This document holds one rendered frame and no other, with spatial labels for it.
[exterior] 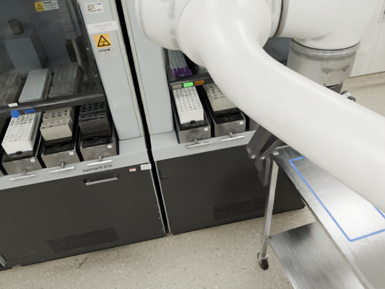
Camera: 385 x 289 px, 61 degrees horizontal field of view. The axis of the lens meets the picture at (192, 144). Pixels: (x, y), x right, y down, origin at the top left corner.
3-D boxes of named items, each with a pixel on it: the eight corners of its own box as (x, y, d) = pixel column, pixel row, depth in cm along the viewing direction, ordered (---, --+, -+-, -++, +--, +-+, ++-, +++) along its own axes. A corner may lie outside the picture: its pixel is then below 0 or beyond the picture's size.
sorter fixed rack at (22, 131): (22, 114, 154) (16, 103, 150) (44, 110, 155) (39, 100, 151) (8, 156, 132) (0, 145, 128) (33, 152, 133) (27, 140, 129)
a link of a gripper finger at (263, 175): (270, 159, 56) (266, 159, 56) (267, 186, 61) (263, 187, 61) (264, 147, 58) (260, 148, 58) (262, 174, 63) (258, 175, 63)
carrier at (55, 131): (73, 132, 138) (69, 121, 134) (73, 136, 136) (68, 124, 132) (45, 137, 137) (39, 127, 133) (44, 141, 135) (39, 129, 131)
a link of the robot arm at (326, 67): (376, 45, 42) (363, 85, 45) (338, 19, 48) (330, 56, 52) (307, 55, 41) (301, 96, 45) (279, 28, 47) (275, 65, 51)
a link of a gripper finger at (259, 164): (266, 149, 55) (248, 152, 55) (263, 170, 59) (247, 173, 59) (263, 144, 57) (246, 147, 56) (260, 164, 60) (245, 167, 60)
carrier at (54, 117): (74, 123, 143) (70, 112, 139) (74, 126, 141) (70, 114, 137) (47, 128, 142) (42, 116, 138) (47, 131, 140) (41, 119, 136)
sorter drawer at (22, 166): (36, 89, 185) (30, 74, 179) (61, 85, 186) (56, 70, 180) (6, 183, 130) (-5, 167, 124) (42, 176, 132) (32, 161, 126)
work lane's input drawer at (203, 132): (161, 69, 191) (158, 54, 185) (184, 65, 192) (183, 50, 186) (181, 151, 137) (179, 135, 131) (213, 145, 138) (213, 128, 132)
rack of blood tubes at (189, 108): (171, 89, 161) (169, 78, 156) (191, 86, 161) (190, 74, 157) (180, 125, 138) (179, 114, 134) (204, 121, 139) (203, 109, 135)
